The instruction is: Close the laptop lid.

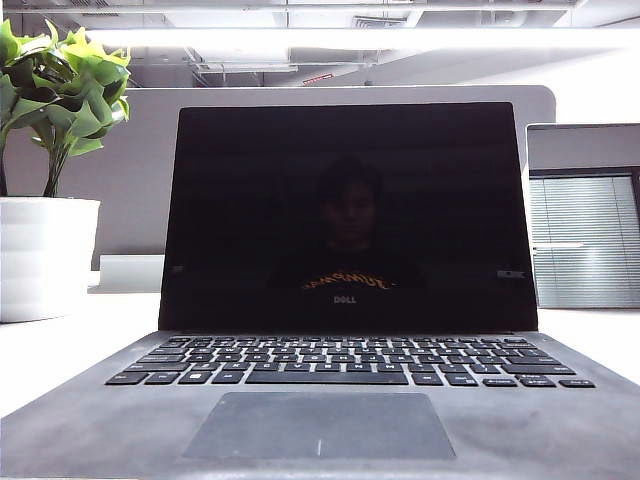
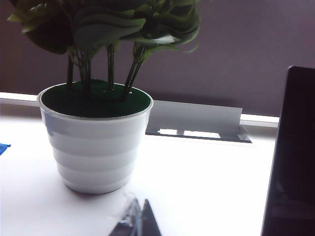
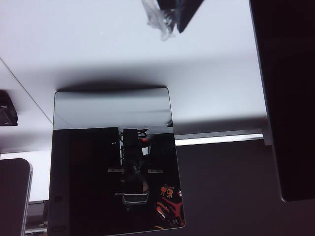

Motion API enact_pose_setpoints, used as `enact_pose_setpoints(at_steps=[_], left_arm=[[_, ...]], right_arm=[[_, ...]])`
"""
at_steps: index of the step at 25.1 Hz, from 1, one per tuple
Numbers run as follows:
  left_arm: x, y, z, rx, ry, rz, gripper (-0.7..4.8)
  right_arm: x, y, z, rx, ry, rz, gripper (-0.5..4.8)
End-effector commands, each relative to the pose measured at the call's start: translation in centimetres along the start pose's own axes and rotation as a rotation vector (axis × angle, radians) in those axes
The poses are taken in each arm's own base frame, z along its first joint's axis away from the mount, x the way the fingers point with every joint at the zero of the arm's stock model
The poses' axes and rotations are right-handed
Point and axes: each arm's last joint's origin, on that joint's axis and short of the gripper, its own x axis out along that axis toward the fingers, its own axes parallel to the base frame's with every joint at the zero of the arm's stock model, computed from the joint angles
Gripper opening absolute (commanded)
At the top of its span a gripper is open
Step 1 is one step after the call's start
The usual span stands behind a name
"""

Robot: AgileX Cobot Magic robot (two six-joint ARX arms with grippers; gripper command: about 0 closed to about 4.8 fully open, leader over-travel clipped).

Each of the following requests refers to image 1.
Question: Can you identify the grey Dell laptop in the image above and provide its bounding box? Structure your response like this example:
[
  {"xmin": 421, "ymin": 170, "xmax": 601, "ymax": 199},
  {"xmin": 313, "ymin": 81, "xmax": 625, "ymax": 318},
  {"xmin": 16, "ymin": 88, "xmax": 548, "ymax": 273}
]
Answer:
[{"xmin": 0, "ymin": 101, "xmax": 640, "ymax": 480}]

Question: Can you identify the grey desk partition panel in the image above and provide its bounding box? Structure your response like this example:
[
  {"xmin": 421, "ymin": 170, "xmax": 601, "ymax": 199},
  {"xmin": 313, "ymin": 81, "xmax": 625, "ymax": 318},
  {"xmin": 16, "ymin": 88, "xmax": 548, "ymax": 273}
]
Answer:
[{"xmin": 0, "ymin": 84, "xmax": 558, "ymax": 272}]

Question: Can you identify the long ceiling light strip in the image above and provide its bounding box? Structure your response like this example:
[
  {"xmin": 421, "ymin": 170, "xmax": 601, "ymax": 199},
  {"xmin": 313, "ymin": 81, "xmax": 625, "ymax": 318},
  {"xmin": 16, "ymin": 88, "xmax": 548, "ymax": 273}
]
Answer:
[{"xmin": 83, "ymin": 26, "xmax": 640, "ymax": 50}]

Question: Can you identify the silver framed monitor screen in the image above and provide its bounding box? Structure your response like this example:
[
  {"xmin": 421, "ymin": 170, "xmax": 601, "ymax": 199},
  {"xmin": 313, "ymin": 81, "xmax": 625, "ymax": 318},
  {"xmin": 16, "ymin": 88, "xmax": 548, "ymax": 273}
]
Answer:
[{"xmin": 525, "ymin": 122, "xmax": 640, "ymax": 310}]

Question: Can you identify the white ribbed plant pot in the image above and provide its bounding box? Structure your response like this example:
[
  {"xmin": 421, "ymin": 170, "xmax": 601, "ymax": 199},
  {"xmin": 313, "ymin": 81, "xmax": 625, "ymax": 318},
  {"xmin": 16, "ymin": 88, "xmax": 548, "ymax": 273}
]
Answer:
[{"xmin": 0, "ymin": 196, "xmax": 102, "ymax": 324}]

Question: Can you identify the green artificial plant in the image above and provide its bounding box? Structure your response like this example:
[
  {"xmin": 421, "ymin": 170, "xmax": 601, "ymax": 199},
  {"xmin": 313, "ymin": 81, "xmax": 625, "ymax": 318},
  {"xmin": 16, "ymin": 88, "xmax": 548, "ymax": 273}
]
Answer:
[{"xmin": 0, "ymin": 18, "xmax": 132, "ymax": 198}]

